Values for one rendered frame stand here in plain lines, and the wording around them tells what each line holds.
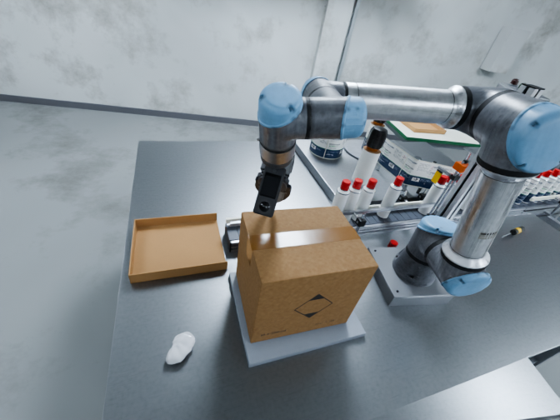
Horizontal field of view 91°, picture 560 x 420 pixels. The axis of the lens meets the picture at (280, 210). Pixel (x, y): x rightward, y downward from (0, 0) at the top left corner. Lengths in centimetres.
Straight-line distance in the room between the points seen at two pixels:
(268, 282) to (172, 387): 37
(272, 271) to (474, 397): 68
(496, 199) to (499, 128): 16
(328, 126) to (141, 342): 72
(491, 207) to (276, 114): 54
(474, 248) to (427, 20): 394
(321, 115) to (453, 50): 444
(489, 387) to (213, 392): 76
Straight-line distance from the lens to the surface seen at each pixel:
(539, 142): 70
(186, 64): 407
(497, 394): 111
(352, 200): 114
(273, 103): 48
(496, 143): 71
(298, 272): 64
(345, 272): 69
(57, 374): 190
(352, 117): 52
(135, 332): 91
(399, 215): 140
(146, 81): 423
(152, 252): 107
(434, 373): 102
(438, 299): 115
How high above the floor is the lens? 161
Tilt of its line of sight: 38 degrees down
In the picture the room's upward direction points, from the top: 11 degrees clockwise
